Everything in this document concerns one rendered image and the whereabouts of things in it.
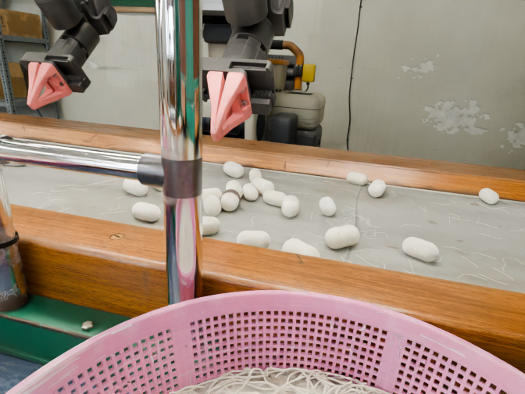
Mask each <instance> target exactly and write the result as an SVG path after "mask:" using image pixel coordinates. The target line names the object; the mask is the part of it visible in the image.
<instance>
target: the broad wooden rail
mask: <svg viewBox="0 0 525 394"><path fill-rule="evenodd" d="M0 134H4V135H8V136H10V137H12V138H21V139H27V140H34V141H46V142H52V143H59V144H65V145H76V146H83V147H89V148H96V149H108V150H114V151H121V152H132V153H139V154H145V153H155V154H161V142H160V130H154V129H147V128H139V127H125V126H118V125H111V124H97V123H89V122H82V121H75V120H60V119H53V118H44V117H39V116H24V115H17V114H10V113H0ZM229 161H232V162H234V163H238V164H240V165H242V166H243V167H250V168H256V169H263V170H275V171H281V172H288V173H294V174H306V175H312V176H319V177H331V178H337V179H343V180H347V175H348V173H350V172H356V173H361V174H365V175H366V176H367V178H368V181H367V182H368V183H372V182H373V181H375V180H382V181H383V182H384V183H385V184H386V185H393V186H399V187H406V188H418V189H423V190H430V191H436V192H448V193H455V194H461V195H473V196H479V192H480V190H481V189H483V188H490V189H491V190H492V191H494V192H496V193H497V194H498V196H499V199H504V200H510V201H517V202H525V170H521V169H513V168H506V167H493V166H485V165H477V164H470V163H457V162H449V161H441V160H434V159H421V158H412V157H405V156H392V155H385V154H376V153H369V152H356V151H348V150H340V149H327V148H320V147H312V146H304V145H291V144H284V143H276V142H268V141H255V140H248V139H240V138H226V137H222V138H221V139H220V140H219V141H213V139H212V136H211V135H204V134H203V135H202V162H207V163H219V164H225V163H226V162H229Z"/></svg>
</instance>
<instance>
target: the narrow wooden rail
mask: <svg viewBox="0 0 525 394"><path fill-rule="evenodd" d="M10 207H11V211H12V218H13V223H14V227H15V231H17V232H18V233H19V237H20V239H19V241H18V246H19V251H20V257H21V261H22V265H23V272H24V277H25V281H26V285H27V292H28V293H31V294H35V295H38V296H44V297H48V298H51V299H57V300H61V301H64V302H68V303H74V304H77V305H81V306H87V307H90V308H94V309H97V310H104V311H107V312H110V313H117V314H120V315H124V316H127V317H133V318H135V317H138V316H141V315H142V314H145V313H148V312H151V311H153V310H157V309H160V308H163V307H165V306H167V290H166V254H165V235H164V230H159V229H155V228H150V227H142V226H137V225H132V224H124V223H119V222H114V221H110V220H101V219H96V218H92V217H83V216H78V215H74V214H69V213H61V212H56V211H51V210H43V209H38V208H34V207H29V206H21V205H16V204H12V203H10ZM259 290H284V291H299V292H314V293H320V294H326V295H331V296H340V297H344V298H348V299H354V300H358V301H361V302H364V303H370V304H373V305H376V306H381V307H383V308H386V309H389V310H393V311H396V312H399V313H403V314H405V315H407V316H410V317H413V318H416V319H417V320H420V321H423V322H426V323H428V324H431V325H433V326H435V327H437V328H440V329H442V330H444V331H446V332H449V333H451V334H453V335H455V336H457V337H459V338H461V339H463V340H465V341H467V342H470V343H471V344H473V345H475V346H477V347H479V348H481V349H483V350H484V351H486V352H488V353H490V354H492V355H493V356H496V357H497V358H499V359H500V360H503V361H504V362H506V363H508V364H509V365H511V366H513V367H514V368H516V369H517V370H519V371H521V372H523V373H524V374H525V293H521V292H513V291H508V290H503V289H499V288H490V287H485V286H481V285H472V284H468V283H463V282H458V281H450V280H445V279H440V278H432V277H428V276H423V275H418V274H410V273H405V272H401V271H396V270H388V269H383V268H378V267H370V266H365V265H360V264H355V263H347V262H342V261H338V260H329V259H324V258H320V257H315V256H307V255H302V254H297V253H290V252H285V251H280V250H275V249H267V248H262V247H257V246H253V245H244V244H240V243H235V242H226V241H222V240H217V239H212V238H204V237H202V297H205V296H213V295H218V294H223V293H230V292H245V291H259Z"/></svg>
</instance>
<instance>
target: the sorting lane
mask: <svg viewBox="0 0 525 394"><path fill-rule="evenodd" d="M223 165H224V164H219V163H207V162H202V189H207V188H218V189H219V190H220V191H221V192H222V193H223V192H224V191H226V186H227V183H228V182H229V181H232V180H236V181H238V182H239V183H240V184H241V187H242V188H243V186H244V185H245V184H248V183H250V184H251V183H252V182H251V181H250V179H249V172H250V170H252V169H254V168H250V167H243V168H244V173H243V175H242V176H241V177H239V178H234V177H231V176H229V175H227V174H225V173H224V171H223ZM2 169H3V173H4V177H5V184H6V188H7V192H8V197H9V203H12V204H16V205H21V206H29V207H34V208H38V209H43V210H51V211H56V212H61V213H69V214H74V215H78V216H83V217H92V218H96V219H101V220H110V221H114V222H119V223H124V224H132V225H137V226H142V227H150V228H155V229H159V230H164V216H163V191H159V190H157V189H156V188H153V187H152V186H148V191H147V193H146V194H145V195H143V196H136V195H133V194H130V193H129V192H126V191H125V190H124V188H123V182H124V181H125V180H126V179H122V178H116V177H106V176H100V175H94V174H84V173H78V172H73V171H67V170H57V169H51V168H46V167H36V166H30V165H25V164H24V165H22V166H6V165H4V164H2ZM259 170H260V172H261V175H262V179H265V180H268V181H271V182H272V183H273V185H274V191H278V192H283V193H284V194H285V195H286V196H288V195H293V196H295V197H296V198H297V199H298V201H299V205H298V213H297V214H296V215H295V216H294V217H286V216H285V215H283V213H282V211H281V206H274V205H270V204H267V203H265V202H264V200H263V196H262V195H260V194H258V197H257V199H256V200H254V201H248V200H247V199H246V198H245V196H244V194H243V195H242V197H240V202H239V205H238V207H237V209H235V210H233V211H226V210H224V209H223V208H222V207H221V211H220V213H219V214H218V215H217V216H215V218H217V219H218V220H219V221H220V229H219V231H218V232H216V233H215V234H214V235H203V236H202V237H204V238H212V239H217V240H222V241H226V242H235V243H237V237H238V235H239V234H240V233H241V232H243V231H265V232H266V233H267V234H268V235H269V237H270V244H269V246H268V247H267V249H275V250H280V251H282V248H283V245H284V243H285V242H286V241H287V240H289V239H291V238H296V239H299V240H301V241H302V242H304V243H305V244H307V245H310V246H312V247H314V248H316V249H317V250H318V251H319V253H320V257H321V258H324V259H329V260H338V261H342V262H347V263H355V264H360V265H365V266H370V267H378V268H383V269H388V270H396V271H401V272H405V273H410V274H418V275H423V276H428V277H432V278H440V279H445V280H450V281H458V282H463V283H468V284H472V285H481V286H485V287H490V288H499V289H503V290H508V291H513V292H521V293H525V202H517V201H510V200H504V199H499V200H498V201H497V202H496V203H495V204H487V203H486V202H485V201H484V200H482V199H481V198H480V197H479V196H473V195H461V194H455V193H448V192H436V191H430V190H423V189H418V188H406V187H399V186H393V185H386V189H385V191H384V193H383V195H382V196H380V197H376V198H375V197H373V196H371V195H370V194H369V192H368V188H369V186H370V185H371V184H372V183H368V182H367V183H366V184H365V185H357V184H351V183H349V182H348V181H347V180H343V179H337V178H331V177H319V176H312V175H306V174H294V173H288V172H281V171H275V170H263V169H259ZM323 197H330V198H332V199H333V201H334V204H335V206H336V212H335V213H334V214H333V215H332V216H325V215H324V214H322V212H321V209H320V205H319V203H320V200H321V199H322V198H323ZM137 202H146V203H150V204H153V205H156V206H158V207H159V209H160V211H161V215H160V217H159V219H158V220H156V221H153V222H150V221H146V220H141V219H138V218H136V217H135V216H134V215H133V214H132V207H133V206H134V204H136V203H137ZM345 225H353V226H355V227H356V228H357V229H358V230H359V233H360V238H359V241H358V242H357V243H356V244H355V245H352V246H347V247H344V248H340V249H332V248H331V247H329V246H328V245H327V244H326V242H325V234H326V233H327V231H328V230H329V229H331V228H333V227H341V226H345ZM408 237H416V238H420V239H423V240H425V241H428V242H431V243H433V244H435V245H436V246H437V248H438V251H439V255H438V258H437V259H436V260H435V261H432V262H425V261H422V260H419V259H417V258H415V257H412V256H409V255H407V254H406V253H405V252H404V250H403V248H402V243H403V242H404V240H405V239H406V238H408Z"/></svg>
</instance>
